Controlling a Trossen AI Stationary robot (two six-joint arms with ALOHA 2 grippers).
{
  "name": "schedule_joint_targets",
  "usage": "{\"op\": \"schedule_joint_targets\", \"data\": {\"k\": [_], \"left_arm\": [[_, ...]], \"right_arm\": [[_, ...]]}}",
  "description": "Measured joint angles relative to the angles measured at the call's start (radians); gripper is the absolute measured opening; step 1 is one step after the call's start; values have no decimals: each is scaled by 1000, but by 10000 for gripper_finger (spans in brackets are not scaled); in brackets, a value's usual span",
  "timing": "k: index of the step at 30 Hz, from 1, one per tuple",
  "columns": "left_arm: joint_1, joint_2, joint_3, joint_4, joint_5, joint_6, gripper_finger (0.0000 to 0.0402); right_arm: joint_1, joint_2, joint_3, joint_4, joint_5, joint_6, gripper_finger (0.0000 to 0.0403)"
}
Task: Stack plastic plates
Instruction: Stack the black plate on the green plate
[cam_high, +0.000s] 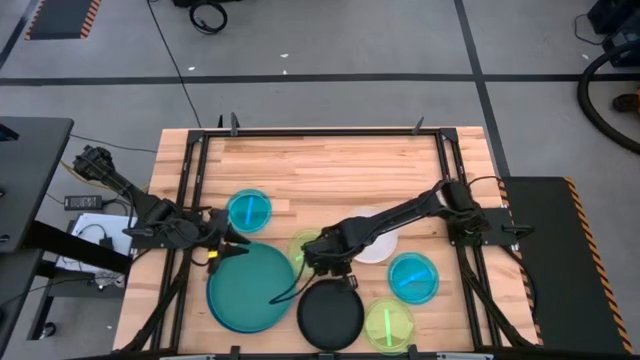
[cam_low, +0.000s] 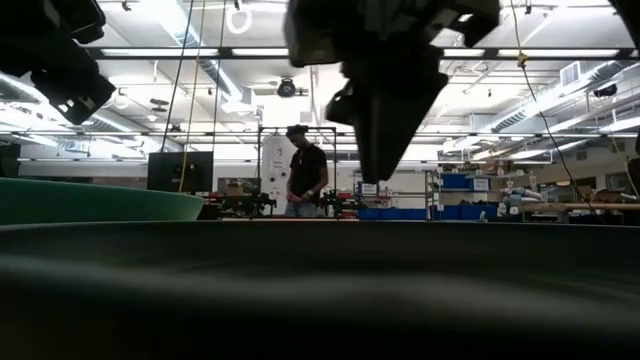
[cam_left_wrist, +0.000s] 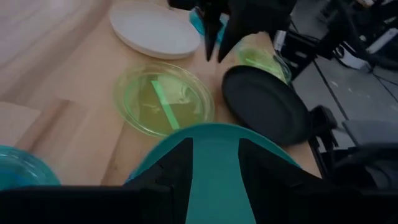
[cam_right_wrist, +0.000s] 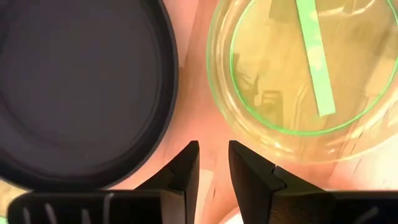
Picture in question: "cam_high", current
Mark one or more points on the white board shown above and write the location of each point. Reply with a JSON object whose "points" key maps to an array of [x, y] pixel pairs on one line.
{"points": [[115, 222]]}

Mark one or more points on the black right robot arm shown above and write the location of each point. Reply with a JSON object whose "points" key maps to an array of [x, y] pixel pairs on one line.
{"points": [[400, 212]]}

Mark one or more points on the black hazard striped mat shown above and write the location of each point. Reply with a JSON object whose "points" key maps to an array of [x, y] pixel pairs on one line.
{"points": [[60, 20]]}

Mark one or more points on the black metal table frame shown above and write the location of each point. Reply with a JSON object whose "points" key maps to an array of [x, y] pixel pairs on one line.
{"points": [[320, 133]]}

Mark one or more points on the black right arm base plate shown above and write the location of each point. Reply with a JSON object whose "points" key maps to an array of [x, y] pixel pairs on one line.
{"points": [[515, 229]]}

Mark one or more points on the black caster wheel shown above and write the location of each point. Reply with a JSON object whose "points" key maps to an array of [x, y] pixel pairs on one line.
{"points": [[48, 330]]}

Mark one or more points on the person's foot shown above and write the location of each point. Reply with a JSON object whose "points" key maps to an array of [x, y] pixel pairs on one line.
{"points": [[626, 102]]}

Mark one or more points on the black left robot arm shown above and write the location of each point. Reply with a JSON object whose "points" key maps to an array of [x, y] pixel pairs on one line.
{"points": [[150, 207]]}

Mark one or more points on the clear blue plastic plate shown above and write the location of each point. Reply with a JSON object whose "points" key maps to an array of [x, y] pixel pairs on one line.
{"points": [[257, 212], [425, 287]]}

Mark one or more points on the clear green plastic plate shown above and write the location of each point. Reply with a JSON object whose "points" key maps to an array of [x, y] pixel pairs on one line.
{"points": [[400, 325], [296, 247]]}

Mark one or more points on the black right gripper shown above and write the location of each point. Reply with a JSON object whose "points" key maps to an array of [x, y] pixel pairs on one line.
{"points": [[330, 247]]}

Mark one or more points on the black power adapter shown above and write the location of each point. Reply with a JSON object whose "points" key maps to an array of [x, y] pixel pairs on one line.
{"points": [[82, 202]]}

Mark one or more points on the black plastic plate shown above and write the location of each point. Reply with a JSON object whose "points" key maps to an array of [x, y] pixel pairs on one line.
{"points": [[330, 320]]}

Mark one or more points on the large teal plastic plate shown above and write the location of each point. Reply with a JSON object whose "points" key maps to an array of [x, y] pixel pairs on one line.
{"points": [[250, 295]]}

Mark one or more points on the white plastic plate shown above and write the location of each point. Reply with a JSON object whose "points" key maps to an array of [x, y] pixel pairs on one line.
{"points": [[380, 247]]}

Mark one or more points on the black equipment case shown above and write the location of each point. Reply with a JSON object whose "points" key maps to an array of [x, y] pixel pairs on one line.
{"points": [[620, 35]]}

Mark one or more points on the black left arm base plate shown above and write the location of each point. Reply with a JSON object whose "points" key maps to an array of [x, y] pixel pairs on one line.
{"points": [[135, 232]]}

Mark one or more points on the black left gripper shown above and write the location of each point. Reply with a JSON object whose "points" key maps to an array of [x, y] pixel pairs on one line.
{"points": [[217, 232]]}

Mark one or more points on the black desk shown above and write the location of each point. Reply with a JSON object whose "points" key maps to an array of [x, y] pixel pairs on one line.
{"points": [[30, 175]]}

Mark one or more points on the black hazard striped platform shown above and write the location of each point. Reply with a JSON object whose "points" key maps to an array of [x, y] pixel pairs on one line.
{"points": [[565, 280]]}

